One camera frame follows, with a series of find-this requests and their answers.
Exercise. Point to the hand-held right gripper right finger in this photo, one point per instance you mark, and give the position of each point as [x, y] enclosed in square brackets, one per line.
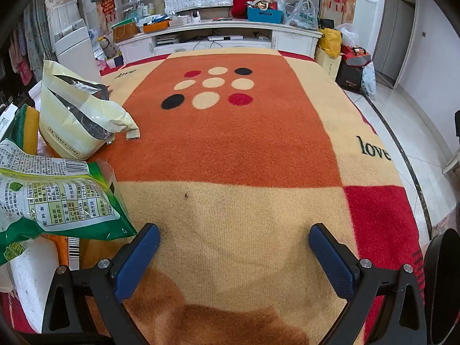
[332, 262]

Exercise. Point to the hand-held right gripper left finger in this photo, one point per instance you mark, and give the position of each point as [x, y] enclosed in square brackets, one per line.
[138, 262]

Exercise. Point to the black trash bin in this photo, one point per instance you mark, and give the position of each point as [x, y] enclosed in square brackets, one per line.
[444, 287]

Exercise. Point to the yellow green sponge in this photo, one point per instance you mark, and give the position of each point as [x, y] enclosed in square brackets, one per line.
[28, 129]

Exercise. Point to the orange packet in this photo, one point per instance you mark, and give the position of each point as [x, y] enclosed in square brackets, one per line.
[64, 251]

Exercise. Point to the green snack bag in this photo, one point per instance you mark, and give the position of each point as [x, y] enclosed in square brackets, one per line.
[54, 205]

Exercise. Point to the white foam sheet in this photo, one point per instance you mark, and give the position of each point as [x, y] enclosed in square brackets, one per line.
[32, 280]

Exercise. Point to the cream snack bag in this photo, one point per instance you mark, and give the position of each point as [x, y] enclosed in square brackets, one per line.
[72, 140]

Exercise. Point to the orange red printed blanket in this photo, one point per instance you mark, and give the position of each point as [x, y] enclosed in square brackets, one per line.
[233, 151]

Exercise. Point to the black shopping bag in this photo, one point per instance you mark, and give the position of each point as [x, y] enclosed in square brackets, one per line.
[350, 77]

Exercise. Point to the white printed plastic bag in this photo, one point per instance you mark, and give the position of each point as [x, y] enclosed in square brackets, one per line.
[368, 79]

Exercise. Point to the white printed cardboard box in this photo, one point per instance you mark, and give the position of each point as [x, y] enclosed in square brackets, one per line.
[7, 120]

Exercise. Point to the red gift bag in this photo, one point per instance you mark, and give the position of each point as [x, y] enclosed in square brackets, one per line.
[355, 55]

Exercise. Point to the yellow bag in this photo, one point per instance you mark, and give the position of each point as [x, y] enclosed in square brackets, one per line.
[330, 41]

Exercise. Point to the white floor appliance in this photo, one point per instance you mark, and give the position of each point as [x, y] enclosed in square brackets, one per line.
[75, 50]

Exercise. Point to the grey door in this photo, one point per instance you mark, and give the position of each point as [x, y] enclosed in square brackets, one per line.
[395, 43]

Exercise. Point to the clear plastic bag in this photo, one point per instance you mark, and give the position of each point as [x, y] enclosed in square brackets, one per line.
[348, 34]

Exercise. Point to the white tv cabinet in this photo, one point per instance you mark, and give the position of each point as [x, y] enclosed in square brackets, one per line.
[287, 37]

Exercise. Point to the brown paper bag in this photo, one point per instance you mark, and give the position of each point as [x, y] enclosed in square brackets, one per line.
[125, 30]

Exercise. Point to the orange box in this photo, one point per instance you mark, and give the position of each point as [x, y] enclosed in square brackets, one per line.
[156, 26]

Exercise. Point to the rack of hanging clothes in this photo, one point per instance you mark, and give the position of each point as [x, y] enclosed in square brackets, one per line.
[19, 54]

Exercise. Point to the white set-top box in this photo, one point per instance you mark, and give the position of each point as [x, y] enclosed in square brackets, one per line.
[224, 38]

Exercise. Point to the white green plastic bag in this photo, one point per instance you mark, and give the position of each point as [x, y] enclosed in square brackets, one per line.
[303, 16]

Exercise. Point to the blue basket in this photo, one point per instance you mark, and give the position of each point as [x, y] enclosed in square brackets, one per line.
[264, 15]

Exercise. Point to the small white camera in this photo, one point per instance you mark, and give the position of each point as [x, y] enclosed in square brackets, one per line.
[196, 16]

